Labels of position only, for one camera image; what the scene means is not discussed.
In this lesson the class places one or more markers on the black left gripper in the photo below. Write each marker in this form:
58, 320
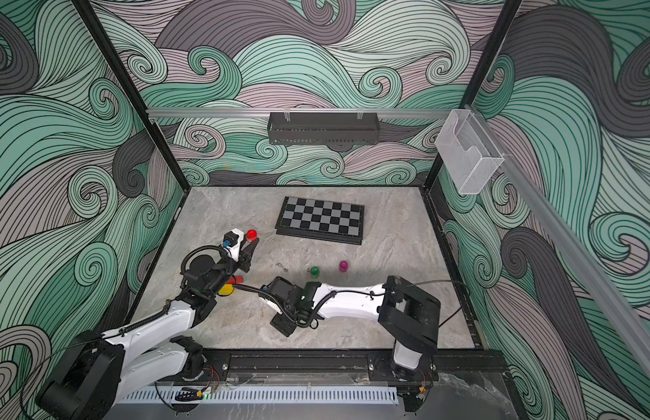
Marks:
244, 255

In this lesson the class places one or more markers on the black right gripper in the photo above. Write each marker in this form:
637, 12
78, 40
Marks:
282, 305

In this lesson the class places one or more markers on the red paint jar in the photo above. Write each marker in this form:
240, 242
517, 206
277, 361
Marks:
252, 235

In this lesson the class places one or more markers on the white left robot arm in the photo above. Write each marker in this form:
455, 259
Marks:
97, 371

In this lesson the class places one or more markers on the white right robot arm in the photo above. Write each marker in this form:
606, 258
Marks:
408, 313

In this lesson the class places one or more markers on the red block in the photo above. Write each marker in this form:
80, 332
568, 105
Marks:
235, 281

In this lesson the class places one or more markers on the yellow block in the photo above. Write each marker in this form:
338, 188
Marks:
226, 291

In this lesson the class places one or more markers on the black white chessboard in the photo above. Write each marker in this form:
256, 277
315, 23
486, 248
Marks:
320, 220

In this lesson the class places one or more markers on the white ventilated front strip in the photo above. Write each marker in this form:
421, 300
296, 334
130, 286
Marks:
374, 395

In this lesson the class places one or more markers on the black wall shelf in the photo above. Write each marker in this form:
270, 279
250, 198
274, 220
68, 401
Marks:
329, 128

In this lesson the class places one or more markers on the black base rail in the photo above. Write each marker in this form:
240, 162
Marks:
374, 364

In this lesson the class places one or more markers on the clear plastic wall bin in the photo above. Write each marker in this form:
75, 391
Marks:
466, 145

